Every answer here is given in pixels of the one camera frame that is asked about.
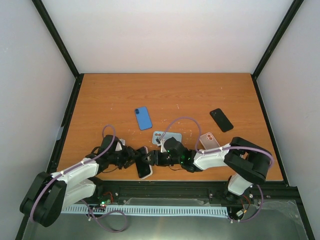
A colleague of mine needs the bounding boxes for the pink phone case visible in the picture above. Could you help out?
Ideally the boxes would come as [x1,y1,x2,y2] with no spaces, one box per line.
[199,132,220,150]

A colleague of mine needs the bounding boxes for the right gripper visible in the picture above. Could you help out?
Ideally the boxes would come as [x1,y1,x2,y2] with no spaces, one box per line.
[141,150,182,167]

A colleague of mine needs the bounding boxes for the blue phone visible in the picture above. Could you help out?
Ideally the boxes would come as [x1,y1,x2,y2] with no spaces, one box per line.
[134,106,153,131]

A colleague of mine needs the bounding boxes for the purple cable on base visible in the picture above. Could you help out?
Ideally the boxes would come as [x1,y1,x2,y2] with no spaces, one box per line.
[86,203,129,232]

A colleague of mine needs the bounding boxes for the light blue cable duct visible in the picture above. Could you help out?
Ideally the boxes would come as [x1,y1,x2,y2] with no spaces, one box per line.
[59,204,229,216]

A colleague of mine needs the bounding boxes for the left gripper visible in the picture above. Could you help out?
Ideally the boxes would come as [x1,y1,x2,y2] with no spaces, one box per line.
[109,145,142,170]

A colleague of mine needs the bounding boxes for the light blue phone case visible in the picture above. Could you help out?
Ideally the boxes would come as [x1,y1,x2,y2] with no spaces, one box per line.
[152,131,182,146]

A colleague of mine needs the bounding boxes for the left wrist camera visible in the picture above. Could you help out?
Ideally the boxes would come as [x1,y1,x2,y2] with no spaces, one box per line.
[115,138,126,152]

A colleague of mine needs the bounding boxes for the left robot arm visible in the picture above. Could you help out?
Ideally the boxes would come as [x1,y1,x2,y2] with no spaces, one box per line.
[19,135,148,227]

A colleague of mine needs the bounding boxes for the white phone case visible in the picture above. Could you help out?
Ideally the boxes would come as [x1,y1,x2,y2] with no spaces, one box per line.
[137,147,154,180]

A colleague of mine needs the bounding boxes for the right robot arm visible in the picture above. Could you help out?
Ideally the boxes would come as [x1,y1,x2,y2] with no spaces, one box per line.
[141,137,275,203]

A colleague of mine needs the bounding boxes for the black aluminium frame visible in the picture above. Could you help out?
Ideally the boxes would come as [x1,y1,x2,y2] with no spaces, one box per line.
[14,0,316,240]

